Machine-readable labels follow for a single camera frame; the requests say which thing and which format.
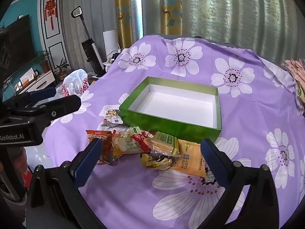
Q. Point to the peanut snack packet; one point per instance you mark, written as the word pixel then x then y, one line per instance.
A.
pixel 112 118

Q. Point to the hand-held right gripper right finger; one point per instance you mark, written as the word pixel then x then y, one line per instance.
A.
pixel 214 164

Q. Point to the green cardboard box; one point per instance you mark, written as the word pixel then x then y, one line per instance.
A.
pixel 166 126

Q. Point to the white television cabinet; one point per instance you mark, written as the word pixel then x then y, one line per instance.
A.
pixel 40 81

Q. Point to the plain grey curtain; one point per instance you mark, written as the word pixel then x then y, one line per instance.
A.
pixel 69 40

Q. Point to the white air purifier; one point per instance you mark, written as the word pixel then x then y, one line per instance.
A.
pixel 110 43

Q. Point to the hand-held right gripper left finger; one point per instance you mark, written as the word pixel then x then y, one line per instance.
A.
pixel 88 162

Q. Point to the gold and black snack packet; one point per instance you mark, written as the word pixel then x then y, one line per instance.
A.
pixel 154 162

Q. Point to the pale yellow snack packet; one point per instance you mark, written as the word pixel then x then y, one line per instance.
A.
pixel 126 145

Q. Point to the plain orange snack packet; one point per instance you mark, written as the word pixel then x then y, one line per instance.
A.
pixel 190 159

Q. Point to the person's left hand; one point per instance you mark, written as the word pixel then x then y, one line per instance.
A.
pixel 19 159

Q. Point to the black upright vacuum cleaner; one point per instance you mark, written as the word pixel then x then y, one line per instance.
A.
pixel 91 52

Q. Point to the orange panda snack packet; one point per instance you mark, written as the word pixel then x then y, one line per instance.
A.
pixel 100 137

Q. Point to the yellow deer print curtain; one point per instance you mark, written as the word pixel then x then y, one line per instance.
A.
pixel 171 7
pixel 121 12

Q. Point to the black television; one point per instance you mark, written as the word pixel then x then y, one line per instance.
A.
pixel 16 43

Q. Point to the green cracker packet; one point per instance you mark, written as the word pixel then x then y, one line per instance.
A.
pixel 164 144

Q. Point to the white and red plastic bag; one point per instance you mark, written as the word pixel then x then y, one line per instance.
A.
pixel 73 81

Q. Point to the pile of dark clutter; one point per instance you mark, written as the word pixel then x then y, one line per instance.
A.
pixel 114 56

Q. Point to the white card on cabinet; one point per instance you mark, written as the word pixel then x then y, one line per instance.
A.
pixel 27 77

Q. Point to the red knot wall ornament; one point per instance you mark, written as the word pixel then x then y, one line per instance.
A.
pixel 50 6

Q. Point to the grey green textured curtain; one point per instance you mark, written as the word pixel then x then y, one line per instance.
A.
pixel 226 12

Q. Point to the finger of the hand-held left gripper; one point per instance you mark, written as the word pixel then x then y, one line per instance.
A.
pixel 62 105
pixel 43 93

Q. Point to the potted plant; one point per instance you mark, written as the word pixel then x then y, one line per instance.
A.
pixel 61 72
pixel 44 64

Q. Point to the stack of folded clothes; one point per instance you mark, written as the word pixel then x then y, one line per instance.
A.
pixel 297 76

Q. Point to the purple floral bed sheet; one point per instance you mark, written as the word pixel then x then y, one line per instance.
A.
pixel 238 128

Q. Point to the small red snack packet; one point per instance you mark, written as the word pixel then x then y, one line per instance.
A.
pixel 140 140

